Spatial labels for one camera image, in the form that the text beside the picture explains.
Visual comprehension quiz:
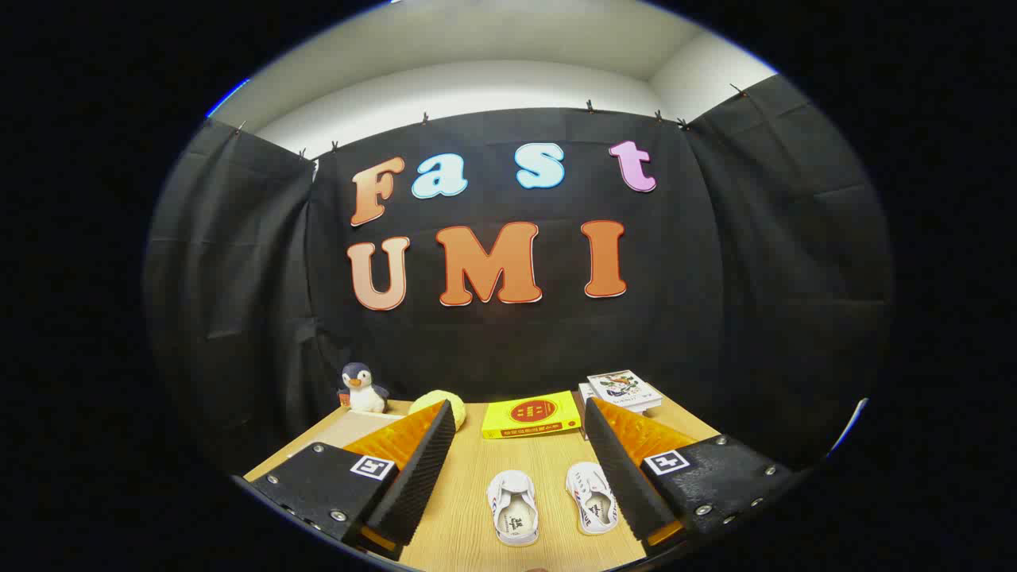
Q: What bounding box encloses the yellow book red circle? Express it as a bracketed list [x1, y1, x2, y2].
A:
[481, 390, 582, 440]

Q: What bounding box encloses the beige fabric storage box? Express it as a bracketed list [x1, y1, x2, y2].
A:
[243, 411, 416, 482]

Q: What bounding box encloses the penguin plush toy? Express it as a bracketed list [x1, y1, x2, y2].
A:
[338, 362, 390, 414]

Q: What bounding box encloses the white canvas shoe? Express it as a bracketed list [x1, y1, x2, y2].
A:
[486, 469, 540, 547]
[566, 462, 620, 536]

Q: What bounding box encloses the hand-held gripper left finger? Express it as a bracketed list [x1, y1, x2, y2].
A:
[248, 399, 458, 561]

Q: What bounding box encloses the white book illustrated cover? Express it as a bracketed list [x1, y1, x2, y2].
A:
[586, 369, 663, 412]

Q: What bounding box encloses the row of small cloth clips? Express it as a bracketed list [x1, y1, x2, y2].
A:
[232, 83, 748, 157]

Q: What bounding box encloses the yellow round plush toy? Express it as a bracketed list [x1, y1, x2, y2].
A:
[408, 389, 467, 430]

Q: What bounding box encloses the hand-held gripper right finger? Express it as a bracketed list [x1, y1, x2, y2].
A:
[584, 396, 795, 557]

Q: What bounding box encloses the white book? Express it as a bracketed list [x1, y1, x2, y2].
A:
[578, 382, 656, 417]

